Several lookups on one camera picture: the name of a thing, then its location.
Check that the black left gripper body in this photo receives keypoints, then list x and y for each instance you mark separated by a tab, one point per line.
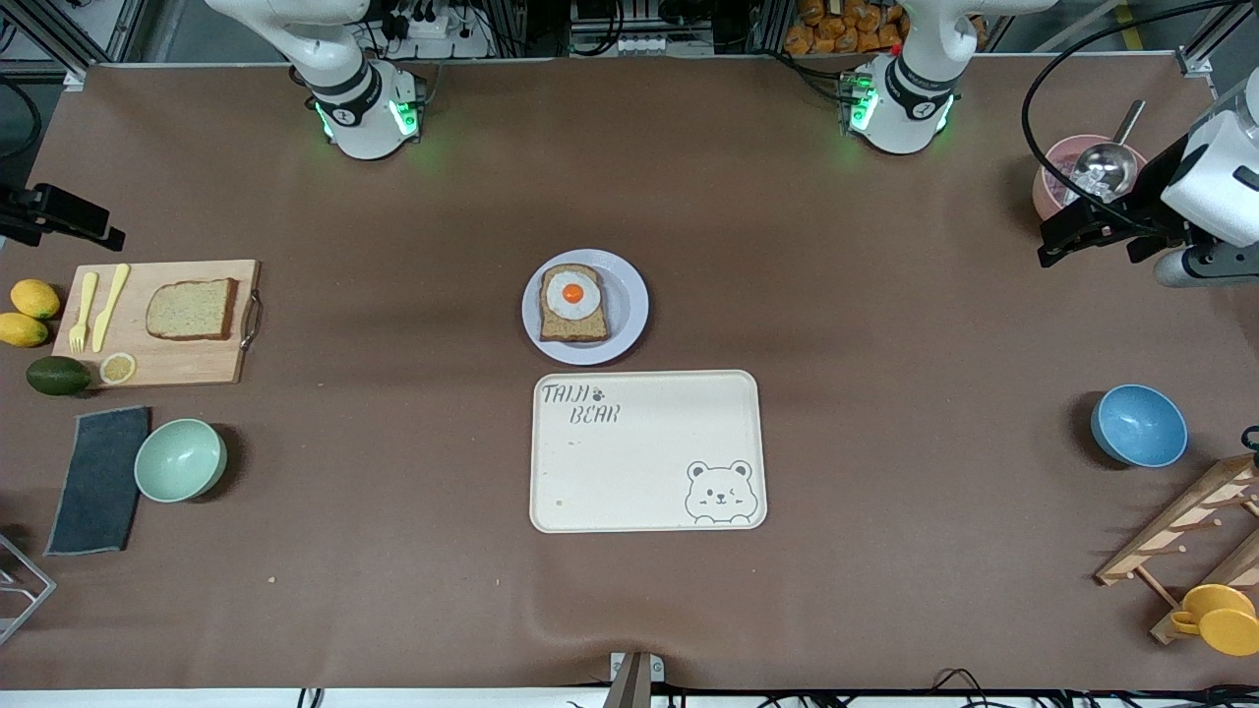
1153	202

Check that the brown bread slice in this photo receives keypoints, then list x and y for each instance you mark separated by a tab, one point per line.
575	329
192	310

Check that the lavender round plate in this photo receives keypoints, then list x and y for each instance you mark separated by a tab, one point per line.
629	295

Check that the fried egg toy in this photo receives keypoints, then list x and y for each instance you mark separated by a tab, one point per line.
573	293

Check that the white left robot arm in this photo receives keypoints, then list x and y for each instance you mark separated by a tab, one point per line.
910	108

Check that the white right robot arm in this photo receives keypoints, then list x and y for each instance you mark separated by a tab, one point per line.
359	118

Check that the clear ice cube pile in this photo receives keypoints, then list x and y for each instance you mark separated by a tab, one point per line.
1082	187

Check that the metal scoop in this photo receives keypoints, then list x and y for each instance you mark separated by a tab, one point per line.
1107	167

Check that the pink bowl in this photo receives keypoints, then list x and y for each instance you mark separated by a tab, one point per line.
1043	192

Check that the yellow lemon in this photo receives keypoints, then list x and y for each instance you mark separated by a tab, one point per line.
22	329
35	299

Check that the yellow plastic fork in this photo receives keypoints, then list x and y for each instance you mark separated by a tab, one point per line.
85	310

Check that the yellow plastic knife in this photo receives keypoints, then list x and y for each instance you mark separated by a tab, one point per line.
110	305

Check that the lemon slice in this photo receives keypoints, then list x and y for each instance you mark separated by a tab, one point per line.
118	369

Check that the dark green avocado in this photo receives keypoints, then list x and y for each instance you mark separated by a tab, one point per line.
57	376

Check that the wooden cutting board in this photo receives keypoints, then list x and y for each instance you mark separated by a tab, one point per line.
187	359

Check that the blue bowl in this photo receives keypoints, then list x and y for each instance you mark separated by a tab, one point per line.
1141	428

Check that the mint green bowl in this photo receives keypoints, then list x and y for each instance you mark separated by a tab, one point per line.
177	460

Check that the dark grey cloth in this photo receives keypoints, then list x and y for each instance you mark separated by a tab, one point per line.
98	482

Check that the wooden drying rack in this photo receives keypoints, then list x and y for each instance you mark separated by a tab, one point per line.
1180	511

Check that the orange snack pile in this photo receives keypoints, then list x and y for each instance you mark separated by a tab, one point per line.
836	29

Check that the yellow cup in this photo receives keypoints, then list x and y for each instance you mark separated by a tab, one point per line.
1225	624

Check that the white power strip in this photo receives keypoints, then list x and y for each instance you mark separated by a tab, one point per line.
649	44
443	39

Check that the cream bear print tray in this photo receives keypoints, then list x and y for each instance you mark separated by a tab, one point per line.
639	462

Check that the brown table mat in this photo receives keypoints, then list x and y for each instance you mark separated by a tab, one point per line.
393	590

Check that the aluminium frame profile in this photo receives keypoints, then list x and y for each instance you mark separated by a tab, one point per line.
71	77
1195	64

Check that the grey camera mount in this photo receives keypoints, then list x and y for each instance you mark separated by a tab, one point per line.
634	683

